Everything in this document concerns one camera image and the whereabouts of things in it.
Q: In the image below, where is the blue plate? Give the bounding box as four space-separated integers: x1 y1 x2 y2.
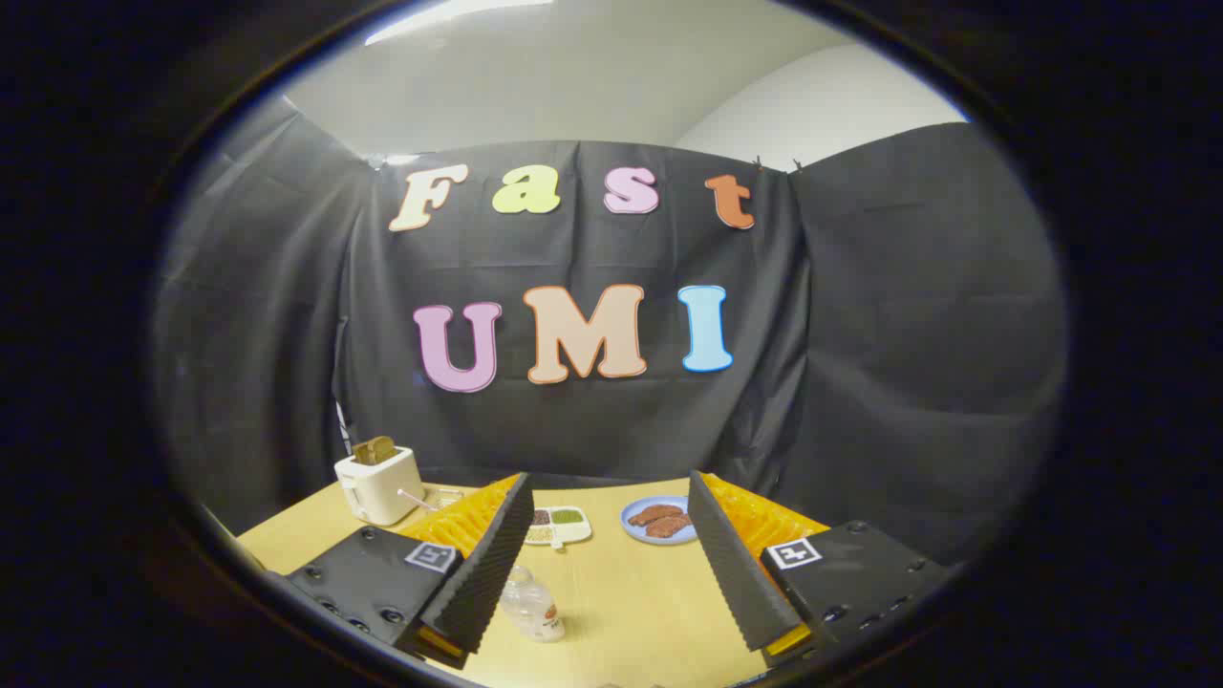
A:
620 495 699 547

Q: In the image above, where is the white divided dish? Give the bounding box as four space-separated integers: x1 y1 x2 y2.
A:
523 505 593 550

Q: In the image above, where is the black backdrop cloth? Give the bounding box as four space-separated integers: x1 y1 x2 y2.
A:
153 96 1068 567

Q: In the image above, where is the cream toaster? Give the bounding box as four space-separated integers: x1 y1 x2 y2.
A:
334 445 426 527

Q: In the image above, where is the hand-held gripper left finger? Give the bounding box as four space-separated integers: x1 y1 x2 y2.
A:
287 471 536 671

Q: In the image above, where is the clear plastic juice bottle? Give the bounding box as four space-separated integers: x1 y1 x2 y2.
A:
500 565 566 643

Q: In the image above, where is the wooden table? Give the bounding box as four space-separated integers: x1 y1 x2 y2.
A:
236 477 777 688

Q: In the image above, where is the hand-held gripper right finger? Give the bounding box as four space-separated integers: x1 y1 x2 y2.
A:
687 470 952 669

